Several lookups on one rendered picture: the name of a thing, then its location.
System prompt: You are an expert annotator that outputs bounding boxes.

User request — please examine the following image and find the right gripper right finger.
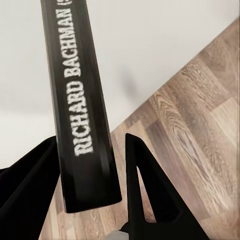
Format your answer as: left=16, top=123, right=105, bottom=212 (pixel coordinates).
left=125, top=133, right=210, bottom=240

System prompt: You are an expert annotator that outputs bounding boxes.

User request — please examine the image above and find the hardback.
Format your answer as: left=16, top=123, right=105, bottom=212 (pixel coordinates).
left=40, top=0, right=122, bottom=214

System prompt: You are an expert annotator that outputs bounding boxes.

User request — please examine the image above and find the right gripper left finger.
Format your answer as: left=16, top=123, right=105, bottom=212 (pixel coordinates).
left=0, top=136, right=61, bottom=240

